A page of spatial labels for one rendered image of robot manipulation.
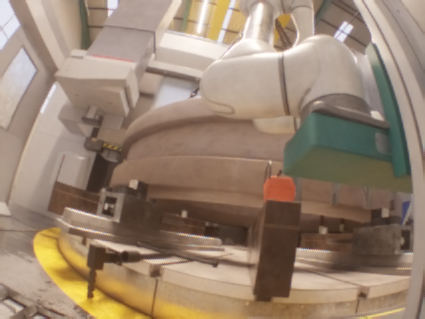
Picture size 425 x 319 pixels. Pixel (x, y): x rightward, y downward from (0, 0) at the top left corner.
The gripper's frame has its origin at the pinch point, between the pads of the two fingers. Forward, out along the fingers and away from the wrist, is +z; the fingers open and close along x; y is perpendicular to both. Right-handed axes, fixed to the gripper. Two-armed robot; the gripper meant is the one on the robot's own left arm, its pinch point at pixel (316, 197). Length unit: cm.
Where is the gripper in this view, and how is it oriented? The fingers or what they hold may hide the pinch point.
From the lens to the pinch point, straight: 72.6
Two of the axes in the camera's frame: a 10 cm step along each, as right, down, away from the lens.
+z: -1.6, 9.3, -3.3
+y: 0.1, 3.3, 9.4
